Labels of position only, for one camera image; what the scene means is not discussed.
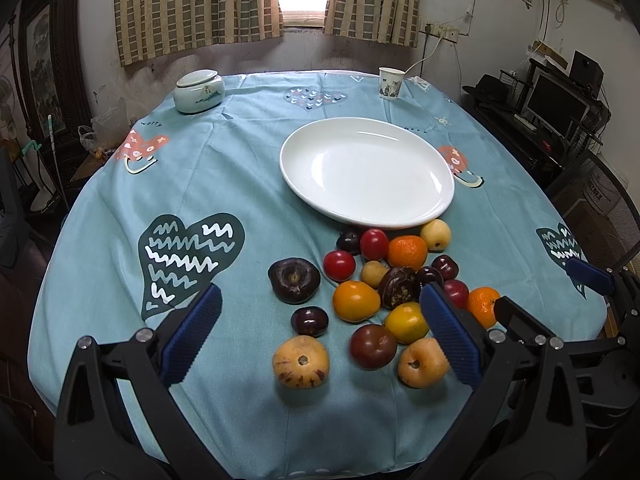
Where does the celadon lidded jar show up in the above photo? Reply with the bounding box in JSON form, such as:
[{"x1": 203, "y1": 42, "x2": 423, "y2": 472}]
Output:
[{"x1": 172, "y1": 70, "x2": 226, "y2": 114}]

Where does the dark plum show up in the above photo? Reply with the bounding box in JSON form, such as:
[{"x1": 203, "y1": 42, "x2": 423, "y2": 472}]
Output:
[{"x1": 416, "y1": 266, "x2": 444, "y2": 287}]

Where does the dark red-brown tomato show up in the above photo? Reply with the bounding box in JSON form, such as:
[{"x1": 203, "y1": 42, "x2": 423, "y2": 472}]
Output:
[{"x1": 349, "y1": 324, "x2": 397, "y2": 370}]

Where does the orange-yellow tomato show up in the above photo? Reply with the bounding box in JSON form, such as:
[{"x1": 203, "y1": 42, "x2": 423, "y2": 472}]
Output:
[{"x1": 332, "y1": 281, "x2": 381, "y2": 323}]

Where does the checkered curtain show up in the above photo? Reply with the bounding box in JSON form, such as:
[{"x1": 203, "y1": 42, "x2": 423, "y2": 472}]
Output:
[
  {"x1": 114, "y1": 0, "x2": 283, "y2": 66},
  {"x1": 323, "y1": 0, "x2": 420, "y2": 48}
]

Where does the red plum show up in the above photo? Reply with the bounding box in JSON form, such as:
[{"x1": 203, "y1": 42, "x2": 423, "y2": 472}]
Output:
[{"x1": 444, "y1": 280, "x2": 470, "y2": 310}]

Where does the dark brown passion fruit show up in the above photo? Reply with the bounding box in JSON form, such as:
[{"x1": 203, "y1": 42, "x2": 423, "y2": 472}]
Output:
[{"x1": 378, "y1": 266, "x2": 420, "y2": 310}]

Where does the yellow-green tomato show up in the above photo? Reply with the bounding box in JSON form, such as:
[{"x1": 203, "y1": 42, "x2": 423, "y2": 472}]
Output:
[{"x1": 384, "y1": 301, "x2": 430, "y2": 344}]

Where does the large orange mandarin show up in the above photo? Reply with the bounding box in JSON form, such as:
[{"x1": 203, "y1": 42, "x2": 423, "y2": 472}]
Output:
[{"x1": 387, "y1": 235, "x2": 428, "y2": 271}]

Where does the striped pepino melon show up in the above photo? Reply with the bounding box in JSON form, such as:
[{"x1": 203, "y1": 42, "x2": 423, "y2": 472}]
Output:
[{"x1": 272, "y1": 336, "x2": 330, "y2": 389}]

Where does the wall power strip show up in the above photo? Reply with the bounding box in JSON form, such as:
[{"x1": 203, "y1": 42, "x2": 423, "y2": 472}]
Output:
[{"x1": 425, "y1": 23, "x2": 459, "y2": 44}]

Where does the tan apple-shaped fruit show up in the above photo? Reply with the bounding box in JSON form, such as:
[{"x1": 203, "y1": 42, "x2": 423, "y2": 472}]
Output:
[{"x1": 397, "y1": 337, "x2": 450, "y2": 389}]

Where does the small orange mandarin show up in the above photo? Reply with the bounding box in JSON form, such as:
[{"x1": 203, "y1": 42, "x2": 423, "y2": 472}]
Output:
[{"x1": 466, "y1": 286, "x2": 500, "y2": 330}]

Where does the white oval plate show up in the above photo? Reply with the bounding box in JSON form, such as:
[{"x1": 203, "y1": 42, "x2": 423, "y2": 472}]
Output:
[{"x1": 279, "y1": 117, "x2": 456, "y2": 230}]

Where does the left checkered curtain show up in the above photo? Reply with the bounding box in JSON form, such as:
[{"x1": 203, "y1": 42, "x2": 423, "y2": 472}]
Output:
[{"x1": 114, "y1": 0, "x2": 283, "y2": 66}]

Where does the right checkered curtain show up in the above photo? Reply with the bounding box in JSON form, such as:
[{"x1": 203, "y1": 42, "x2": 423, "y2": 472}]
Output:
[{"x1": 323, "y1": 0, "x2": 420, "y2": 48}]

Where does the red cherry tomato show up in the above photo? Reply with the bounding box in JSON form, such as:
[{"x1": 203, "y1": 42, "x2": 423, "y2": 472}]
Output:
[{"x1": 322, "y1": 249, "x2": 356, "y2": 283}]

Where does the computer monitor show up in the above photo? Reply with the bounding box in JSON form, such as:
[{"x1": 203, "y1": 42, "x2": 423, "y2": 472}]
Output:
[{"x1": 523, "y1": 64, "x2": 590, "y2": 141}]

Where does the printed paper cup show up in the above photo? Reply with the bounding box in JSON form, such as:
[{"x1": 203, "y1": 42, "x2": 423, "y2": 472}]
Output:
[{"x1": 378, "y1": 67, "x2": 406, "y2": 100}]

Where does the black desk shelf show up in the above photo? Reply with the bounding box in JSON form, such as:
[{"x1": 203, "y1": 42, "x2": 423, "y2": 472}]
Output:
[{"x1": 462, "y1": 51, "x2": 611, "y2": 188}]

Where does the pale yellow pear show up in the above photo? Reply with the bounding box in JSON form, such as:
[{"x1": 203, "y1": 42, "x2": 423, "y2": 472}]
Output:
[{"x1": 420, "y1": 219, "x2": 452, "y2": 252}]

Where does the blue patterned tablecloth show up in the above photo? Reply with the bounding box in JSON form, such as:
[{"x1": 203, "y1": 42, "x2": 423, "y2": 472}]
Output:
[{"x1": 27, "y1": 73, "x2": 605, "y2": 479}]

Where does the small tan longan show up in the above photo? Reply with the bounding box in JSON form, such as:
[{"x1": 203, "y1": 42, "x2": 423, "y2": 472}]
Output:
[{"x1": 360, "y1": 260, "x2": 390, "y2": 289}]

